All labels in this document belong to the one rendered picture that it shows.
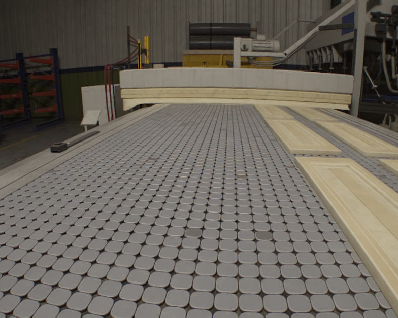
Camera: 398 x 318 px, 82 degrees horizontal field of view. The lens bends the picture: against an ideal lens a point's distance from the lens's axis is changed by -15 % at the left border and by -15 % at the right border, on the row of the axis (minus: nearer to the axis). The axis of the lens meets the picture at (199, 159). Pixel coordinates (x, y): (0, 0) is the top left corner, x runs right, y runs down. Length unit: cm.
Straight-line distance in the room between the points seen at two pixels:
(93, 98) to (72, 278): 294
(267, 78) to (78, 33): 627
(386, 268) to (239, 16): 671
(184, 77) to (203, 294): 228
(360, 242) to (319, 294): 13
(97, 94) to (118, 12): 454
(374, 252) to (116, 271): 38
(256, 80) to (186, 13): 475
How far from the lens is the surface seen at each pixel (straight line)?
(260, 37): 337
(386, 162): 95
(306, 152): 95
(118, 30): 743
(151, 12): 720
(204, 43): 604
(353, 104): 303
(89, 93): 327
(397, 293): 39
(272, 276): 39
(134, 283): 38
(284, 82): 253
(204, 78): 249
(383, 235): 51
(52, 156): 99
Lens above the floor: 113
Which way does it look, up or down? 18 degrees down
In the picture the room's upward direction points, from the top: straight up
